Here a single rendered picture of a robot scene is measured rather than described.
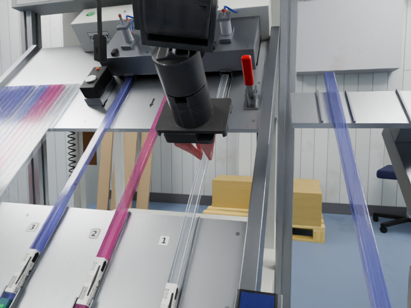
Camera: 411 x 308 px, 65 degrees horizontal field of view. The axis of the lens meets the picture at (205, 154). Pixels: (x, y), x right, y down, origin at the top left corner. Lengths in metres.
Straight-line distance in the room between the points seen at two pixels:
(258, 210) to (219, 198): 2.89
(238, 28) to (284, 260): 0.56
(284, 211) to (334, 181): 3.01
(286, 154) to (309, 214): 2.08
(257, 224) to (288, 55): 0.49
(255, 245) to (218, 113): 0.18
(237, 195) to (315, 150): 1.05
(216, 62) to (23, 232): 0.46
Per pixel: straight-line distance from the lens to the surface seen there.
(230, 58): 0.67
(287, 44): 0.82
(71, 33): 1.20
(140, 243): 0.47
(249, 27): 0.73
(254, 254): 0.42
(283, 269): 0.88
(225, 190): 3.30
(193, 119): 0.43
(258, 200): 0.46
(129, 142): 3.69
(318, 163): 3.78
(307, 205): 2.85
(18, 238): 0.58
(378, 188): 3.91
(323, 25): 3.62
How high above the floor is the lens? 0.98
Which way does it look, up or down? 5 degrees down
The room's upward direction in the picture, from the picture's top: straight up
